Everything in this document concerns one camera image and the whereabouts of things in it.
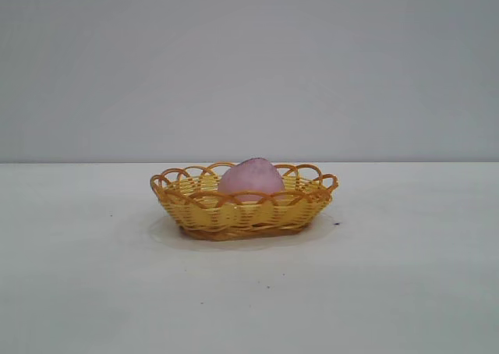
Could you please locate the pink rounded stone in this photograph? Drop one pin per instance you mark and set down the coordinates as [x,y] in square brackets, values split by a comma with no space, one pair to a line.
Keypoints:
[249,180]

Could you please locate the yellow woven plastic basket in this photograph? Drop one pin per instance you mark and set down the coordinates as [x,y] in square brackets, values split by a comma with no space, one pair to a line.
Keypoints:
[241,217]

